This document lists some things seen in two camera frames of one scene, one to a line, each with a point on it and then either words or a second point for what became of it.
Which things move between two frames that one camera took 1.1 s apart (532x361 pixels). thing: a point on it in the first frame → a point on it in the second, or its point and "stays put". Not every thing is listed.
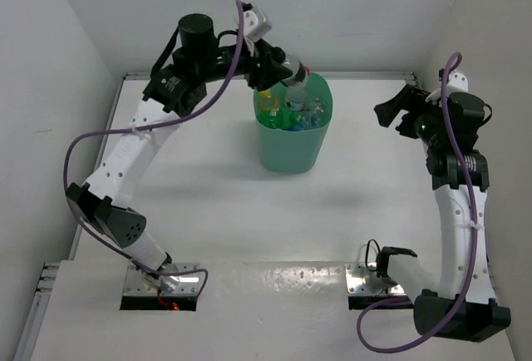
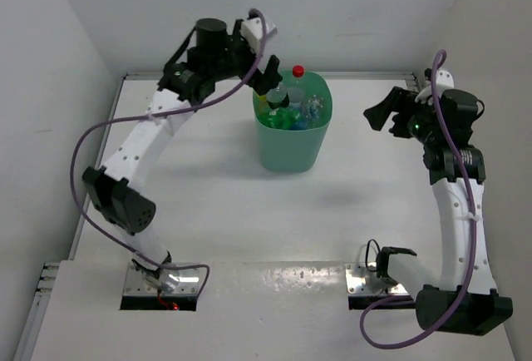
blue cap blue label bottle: [299, 126] stays put
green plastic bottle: [278, 118] stays put
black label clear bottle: [315, 110] stays put
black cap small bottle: [296, 82] → [278, 98]
